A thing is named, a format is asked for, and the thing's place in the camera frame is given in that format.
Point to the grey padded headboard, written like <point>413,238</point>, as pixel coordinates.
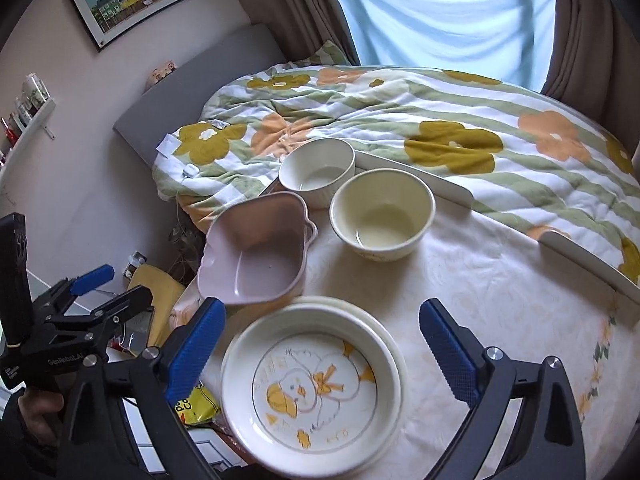
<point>200,75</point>

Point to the cream round bowl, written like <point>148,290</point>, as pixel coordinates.
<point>380,210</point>

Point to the pink square bowl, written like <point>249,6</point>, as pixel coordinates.
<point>250,260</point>

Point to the duck print deep plate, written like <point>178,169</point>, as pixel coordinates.
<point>310,385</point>

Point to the white patterned tablecloth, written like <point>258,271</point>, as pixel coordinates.
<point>500,285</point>

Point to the brown curtain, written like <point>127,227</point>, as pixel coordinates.
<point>300,10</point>
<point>590,35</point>

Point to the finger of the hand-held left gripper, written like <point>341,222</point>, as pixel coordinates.
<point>125,302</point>
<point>92,277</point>

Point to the small pink plush toy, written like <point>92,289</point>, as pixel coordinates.
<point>162,71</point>

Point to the yellow snack packet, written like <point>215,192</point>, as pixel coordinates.
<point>197,407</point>

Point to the green striped pillow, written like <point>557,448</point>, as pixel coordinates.
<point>332,54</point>

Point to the white wall shelf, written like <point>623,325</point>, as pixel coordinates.
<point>35,122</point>

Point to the floral striped blanket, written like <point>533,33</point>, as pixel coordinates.
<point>400,105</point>

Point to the row of small shelf trinkets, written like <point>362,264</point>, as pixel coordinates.
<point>35,92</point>

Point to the person's left hand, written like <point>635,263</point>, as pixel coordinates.
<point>42,417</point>

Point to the light blue cloth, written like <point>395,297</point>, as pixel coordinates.
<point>440,20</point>

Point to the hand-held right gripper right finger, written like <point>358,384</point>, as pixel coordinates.
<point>450,350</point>

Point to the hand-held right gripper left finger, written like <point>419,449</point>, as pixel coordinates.
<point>195,350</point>

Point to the white ribbed bowl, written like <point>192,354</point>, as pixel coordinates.
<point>315,175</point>

